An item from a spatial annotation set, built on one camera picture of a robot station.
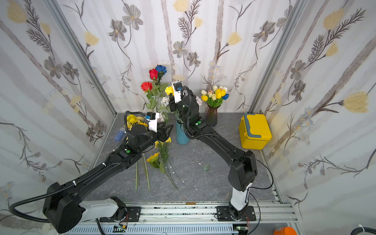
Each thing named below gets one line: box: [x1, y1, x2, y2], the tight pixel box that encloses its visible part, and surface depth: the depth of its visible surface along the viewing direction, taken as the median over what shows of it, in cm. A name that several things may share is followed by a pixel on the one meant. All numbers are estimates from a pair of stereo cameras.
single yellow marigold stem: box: [157, 137, 179, 191], surface depth 94 cm
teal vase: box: [175, 120, 190, 145], surface depth 94 cm
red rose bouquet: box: [140, 64, 169, 113], surface depth 90 cm
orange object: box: [273, 226, 298, 235], surface depth 63 cm
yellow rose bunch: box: [126, 114, 149, 131], surface depth 106 cm
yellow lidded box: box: [238, 114, 273, 150], surface depth 95 cm
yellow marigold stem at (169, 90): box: [164, 85, 175, 97], surface depth 69 cm
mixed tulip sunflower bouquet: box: [200, 85, 230, 109], surface depth 92 cm
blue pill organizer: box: [113, 127, 126, 142], surface depth 106 cm
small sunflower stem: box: [146, 152, 161, 169], surface depth 92 cm
